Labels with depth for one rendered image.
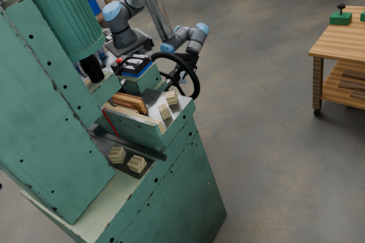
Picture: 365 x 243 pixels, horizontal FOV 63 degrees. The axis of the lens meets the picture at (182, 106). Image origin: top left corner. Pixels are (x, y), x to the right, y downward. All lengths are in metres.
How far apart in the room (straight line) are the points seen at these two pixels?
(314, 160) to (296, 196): 0.28
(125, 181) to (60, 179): 0.23
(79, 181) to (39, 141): 0.21
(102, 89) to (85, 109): 0.11
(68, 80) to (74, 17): 0.18
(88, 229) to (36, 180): 0.24
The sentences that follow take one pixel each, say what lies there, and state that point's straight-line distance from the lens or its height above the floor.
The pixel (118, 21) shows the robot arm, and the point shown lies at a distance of 1.77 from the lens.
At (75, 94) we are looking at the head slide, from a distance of 0.96.
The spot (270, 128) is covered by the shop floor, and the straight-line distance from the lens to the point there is 2.16.
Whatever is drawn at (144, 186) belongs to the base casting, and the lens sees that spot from 1.07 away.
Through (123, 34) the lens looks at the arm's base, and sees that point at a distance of 1.79.
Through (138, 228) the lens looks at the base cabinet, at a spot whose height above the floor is 0.66.
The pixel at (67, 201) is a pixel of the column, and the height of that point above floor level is 0.89.
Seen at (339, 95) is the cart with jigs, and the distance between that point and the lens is 2.12.
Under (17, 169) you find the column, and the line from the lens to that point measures 0.89.
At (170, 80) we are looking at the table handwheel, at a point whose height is 0.82.
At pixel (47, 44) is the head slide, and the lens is 0.90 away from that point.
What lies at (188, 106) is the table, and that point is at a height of 0.89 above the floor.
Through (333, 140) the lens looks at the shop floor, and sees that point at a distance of 2.09.
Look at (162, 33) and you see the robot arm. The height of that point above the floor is 0.93.
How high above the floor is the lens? 1.58
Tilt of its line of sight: 39 degrees down
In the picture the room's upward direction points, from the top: 20 degrees counter-clockwise
